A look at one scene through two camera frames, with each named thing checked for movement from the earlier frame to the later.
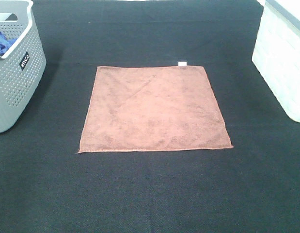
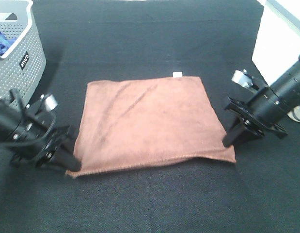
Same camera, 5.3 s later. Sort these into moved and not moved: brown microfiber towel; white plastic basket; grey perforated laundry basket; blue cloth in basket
Moved: brown microfiber towel
Not moved: grey perforated laundry basket; blue cloth in basket; white plastic basket
